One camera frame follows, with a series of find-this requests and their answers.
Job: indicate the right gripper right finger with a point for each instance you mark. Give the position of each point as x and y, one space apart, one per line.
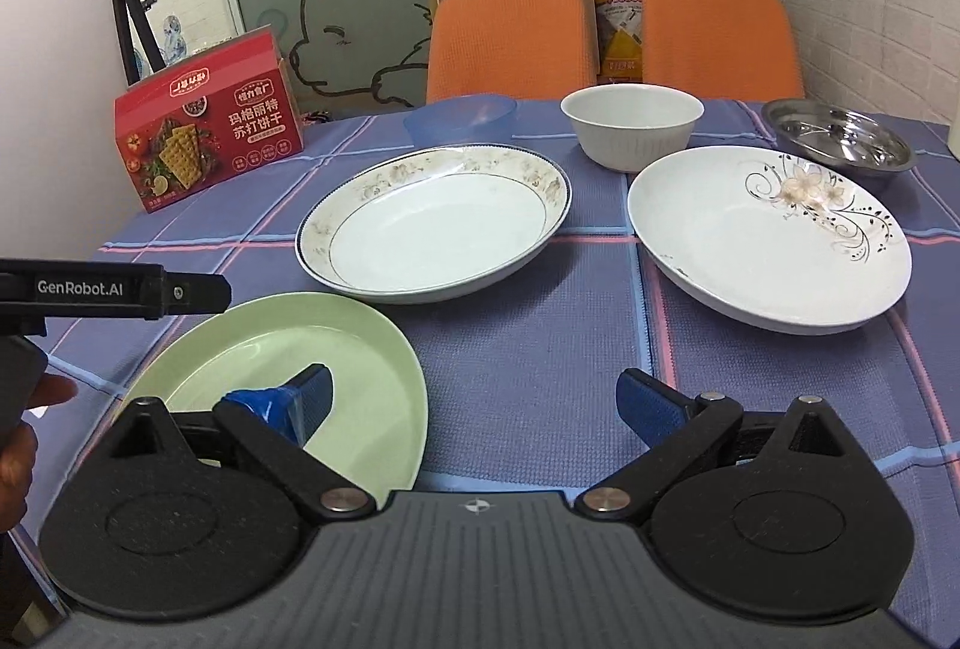
777 516

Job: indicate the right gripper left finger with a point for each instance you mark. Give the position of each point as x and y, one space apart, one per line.
188 514

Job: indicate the light green plate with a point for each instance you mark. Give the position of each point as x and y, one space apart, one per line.
376 432

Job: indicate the white plate with flower pattern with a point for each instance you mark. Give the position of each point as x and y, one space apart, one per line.
771 240

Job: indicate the white plate with grey rim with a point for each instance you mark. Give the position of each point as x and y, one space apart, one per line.
434 225

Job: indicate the stainless steel bowl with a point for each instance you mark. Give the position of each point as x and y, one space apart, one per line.
848 142

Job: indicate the white ceramic bowl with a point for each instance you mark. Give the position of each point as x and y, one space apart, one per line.
625 127

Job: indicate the translucent blue plastic bowl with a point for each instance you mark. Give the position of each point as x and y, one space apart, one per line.
478 118

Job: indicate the person's left hand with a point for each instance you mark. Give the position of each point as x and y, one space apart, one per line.
19 454

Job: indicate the red cracker box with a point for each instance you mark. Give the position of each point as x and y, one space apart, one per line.
211 117

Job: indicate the right orange chair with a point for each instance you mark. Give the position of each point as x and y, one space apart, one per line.
721 49

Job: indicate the orange chair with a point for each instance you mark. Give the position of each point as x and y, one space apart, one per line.
524 49
721 49

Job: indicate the left orange chair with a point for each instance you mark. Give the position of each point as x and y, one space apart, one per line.
524 49

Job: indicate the yellow snack bag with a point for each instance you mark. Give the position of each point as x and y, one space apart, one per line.
620 33

